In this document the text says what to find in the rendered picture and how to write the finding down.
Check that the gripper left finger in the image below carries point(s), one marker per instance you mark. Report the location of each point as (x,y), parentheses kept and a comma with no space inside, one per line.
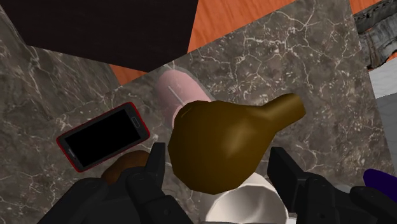
(145,192)

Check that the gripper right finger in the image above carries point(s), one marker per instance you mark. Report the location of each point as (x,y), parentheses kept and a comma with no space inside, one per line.
(310,189)

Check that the small brown round object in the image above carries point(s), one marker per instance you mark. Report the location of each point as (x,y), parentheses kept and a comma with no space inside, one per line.
(125,167)

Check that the white bowl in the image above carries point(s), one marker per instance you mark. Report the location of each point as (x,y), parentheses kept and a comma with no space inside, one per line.
(251,201)

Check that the red-edged black smartphone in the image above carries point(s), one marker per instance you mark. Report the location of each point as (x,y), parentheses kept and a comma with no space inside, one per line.
(104,137)

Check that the purple object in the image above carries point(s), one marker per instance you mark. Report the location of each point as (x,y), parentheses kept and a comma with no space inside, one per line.
(380,183)

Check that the brown gourd-shaped vase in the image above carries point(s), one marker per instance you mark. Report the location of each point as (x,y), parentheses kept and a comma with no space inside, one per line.
(217,145)

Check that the pink cup with straw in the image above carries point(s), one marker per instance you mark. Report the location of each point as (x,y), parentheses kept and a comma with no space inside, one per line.
(181,90)

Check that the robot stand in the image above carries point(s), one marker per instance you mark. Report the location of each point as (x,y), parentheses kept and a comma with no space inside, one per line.
(102,29)

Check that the grey rumpled cloth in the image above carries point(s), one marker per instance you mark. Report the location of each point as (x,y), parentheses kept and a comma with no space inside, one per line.
(377,34)

